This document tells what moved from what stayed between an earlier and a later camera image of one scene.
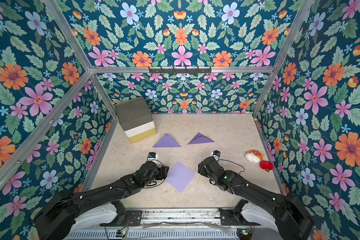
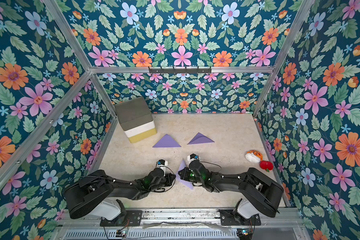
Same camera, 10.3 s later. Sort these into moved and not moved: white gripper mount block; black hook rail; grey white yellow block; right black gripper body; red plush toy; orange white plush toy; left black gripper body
Moved: white gripper mount block; left black gripper body; right black gripper body
Not moved: black hook rail; red plush toy; orange white plush toy; grey white yellow block
